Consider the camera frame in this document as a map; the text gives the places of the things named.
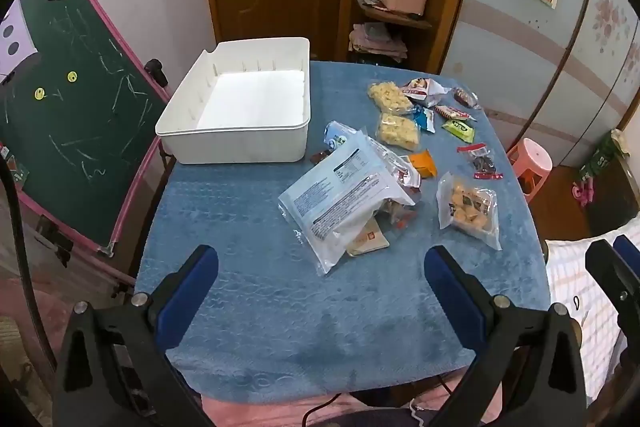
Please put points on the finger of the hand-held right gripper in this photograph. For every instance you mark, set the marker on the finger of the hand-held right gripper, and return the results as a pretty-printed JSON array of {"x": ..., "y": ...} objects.
[
  {"x": 629, "y": 249},
  {"x": 605, "y": 262}
]

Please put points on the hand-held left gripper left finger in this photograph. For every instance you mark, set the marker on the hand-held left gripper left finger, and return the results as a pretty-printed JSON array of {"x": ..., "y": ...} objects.
[{"x": 200, "y": 267}]

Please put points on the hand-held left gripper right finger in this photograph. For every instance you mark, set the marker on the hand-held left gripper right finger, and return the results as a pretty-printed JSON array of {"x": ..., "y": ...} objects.
[{"x": 450, "y": 287}]

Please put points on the clear bag of assorted snacks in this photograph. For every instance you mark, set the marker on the clear bag of assorted snacks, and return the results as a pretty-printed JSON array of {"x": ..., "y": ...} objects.
[{"x": 467, "y": 209}]

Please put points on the beige snack packet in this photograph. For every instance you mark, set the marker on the beige snack packet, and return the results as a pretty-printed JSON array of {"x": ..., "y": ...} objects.
[{"x": 367, "y": 241}]

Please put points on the clear bag of red snacks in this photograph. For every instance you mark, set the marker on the clear bag of red snacks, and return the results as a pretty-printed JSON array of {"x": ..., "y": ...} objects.
[{"x": 407, "y": 179}]

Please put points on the white plastic storage bin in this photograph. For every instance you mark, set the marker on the white plastic storage bin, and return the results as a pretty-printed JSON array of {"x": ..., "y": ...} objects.
[{"x": 240, "y": 147}]

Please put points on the orange snack packet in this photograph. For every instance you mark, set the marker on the orange snack packet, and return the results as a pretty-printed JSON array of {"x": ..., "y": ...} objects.
[{"x": 422, "y": 162}]

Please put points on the red-edged dried fruit packet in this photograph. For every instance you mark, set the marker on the red-edged dried fruit packet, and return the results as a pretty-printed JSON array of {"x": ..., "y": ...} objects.
[{"x": 482, "y": 163}]

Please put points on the large clear blue-printed bag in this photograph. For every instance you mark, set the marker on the large clear blue-printed bag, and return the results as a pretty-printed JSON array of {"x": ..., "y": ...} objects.
[{"x": 340, "y": 192}]

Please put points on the green snack packet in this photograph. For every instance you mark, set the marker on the green snack packet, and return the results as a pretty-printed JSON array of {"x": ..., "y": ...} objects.
[{"x": 460, "y": 130}]

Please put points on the small brown snack packet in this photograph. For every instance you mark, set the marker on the small brown snack packet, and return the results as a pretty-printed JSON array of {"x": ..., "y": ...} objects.
[{"x": 320, "y": 156}]

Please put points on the yellow cracker bag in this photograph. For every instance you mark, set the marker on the yellow cracker bag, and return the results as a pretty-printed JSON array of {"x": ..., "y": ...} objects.
[
  {"x": 397, "y": 132},
  {"x": 387, "y": 97}
]

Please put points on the blue and white foil packet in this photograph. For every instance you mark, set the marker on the blue and white foil packet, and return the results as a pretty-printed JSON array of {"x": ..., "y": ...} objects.
[{"x": 425, "y": 119}]

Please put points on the red white candy packet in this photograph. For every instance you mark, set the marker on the red white candy packet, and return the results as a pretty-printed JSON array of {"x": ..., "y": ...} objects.
[{"x": 450, "y": 112}]

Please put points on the small blue white packet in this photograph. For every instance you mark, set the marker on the small blue white packet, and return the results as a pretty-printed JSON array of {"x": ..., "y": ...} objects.
[{"x": 340, "y": 136}]

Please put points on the dark red small packet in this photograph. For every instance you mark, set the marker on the dark red small packet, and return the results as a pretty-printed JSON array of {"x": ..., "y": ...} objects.
[{"x": 465, "y": 98}]

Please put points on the red white snack packet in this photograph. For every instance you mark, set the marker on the red white snack packet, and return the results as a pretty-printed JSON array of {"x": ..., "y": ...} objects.
[{"x": 420, "y": 88}]

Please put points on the checkered pillow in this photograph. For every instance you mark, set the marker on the checkered pillow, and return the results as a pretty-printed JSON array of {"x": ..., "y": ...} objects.
[{"x": 580, "y": 287}]

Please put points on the blue table cloth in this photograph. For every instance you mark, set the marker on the blue table cloth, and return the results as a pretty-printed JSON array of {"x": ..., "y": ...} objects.
[{"x": 250, "y": 217}]

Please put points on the pink toy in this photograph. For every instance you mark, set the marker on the pink toy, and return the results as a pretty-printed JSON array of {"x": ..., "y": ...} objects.
[{"x": 582, "y": 193}]

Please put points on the green bag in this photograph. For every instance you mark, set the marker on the green bag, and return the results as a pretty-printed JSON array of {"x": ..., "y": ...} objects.
[{"x": 602, "y": 157}]

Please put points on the pink plastic stool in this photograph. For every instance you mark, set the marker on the pink plastic stool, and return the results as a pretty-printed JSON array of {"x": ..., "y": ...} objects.
[{"x": 532, "y": 157}]

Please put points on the black easel knob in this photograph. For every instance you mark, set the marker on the black easel knob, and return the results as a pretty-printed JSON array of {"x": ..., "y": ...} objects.
[{"x": 156, "y": 72}]

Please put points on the pale floral wardrobe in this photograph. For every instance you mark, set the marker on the pale floral wardrobe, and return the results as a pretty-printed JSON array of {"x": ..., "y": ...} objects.
[{"x": 500, "y": 57}]

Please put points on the folded pink cloth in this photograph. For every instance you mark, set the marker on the folded pink cloth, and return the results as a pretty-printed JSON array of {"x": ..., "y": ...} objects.
[{"x": 377, "y": 39}]

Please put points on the white dotted paper sheet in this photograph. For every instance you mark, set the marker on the white dotted paper sheet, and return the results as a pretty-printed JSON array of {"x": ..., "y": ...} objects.
[{"x": 10, "y": 42}]

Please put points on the green chalkboard pink frame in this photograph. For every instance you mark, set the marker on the green chalkboard pink frame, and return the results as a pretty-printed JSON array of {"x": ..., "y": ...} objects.
[{"x": 75, "y": 132}]

